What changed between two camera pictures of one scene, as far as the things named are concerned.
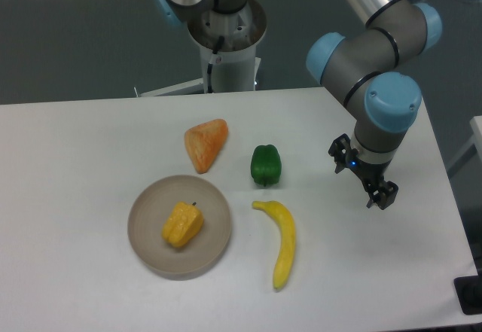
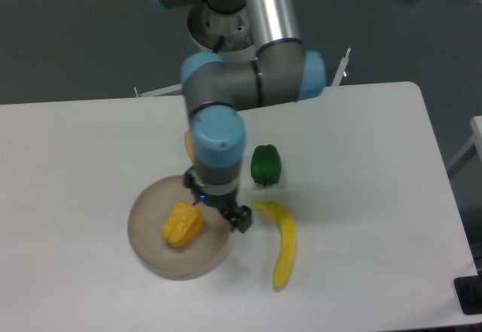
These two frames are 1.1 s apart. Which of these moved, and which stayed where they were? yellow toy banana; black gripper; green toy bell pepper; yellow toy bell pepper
Moved: black gripper
Stayed: yellow toy banana; green toy bell pepper; yellow toy bell pepper
